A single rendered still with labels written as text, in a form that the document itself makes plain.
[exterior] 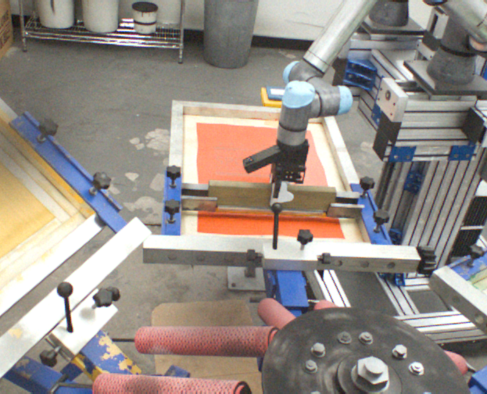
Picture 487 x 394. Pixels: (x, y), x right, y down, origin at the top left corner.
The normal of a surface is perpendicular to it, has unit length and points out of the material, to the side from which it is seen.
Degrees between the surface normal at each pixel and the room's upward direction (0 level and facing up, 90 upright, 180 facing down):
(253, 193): 90
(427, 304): 0
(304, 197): 90
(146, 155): 0
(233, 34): 94
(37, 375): 0
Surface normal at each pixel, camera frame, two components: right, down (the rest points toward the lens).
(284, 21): 0.07, 0.59
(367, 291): 0.11, -0.81
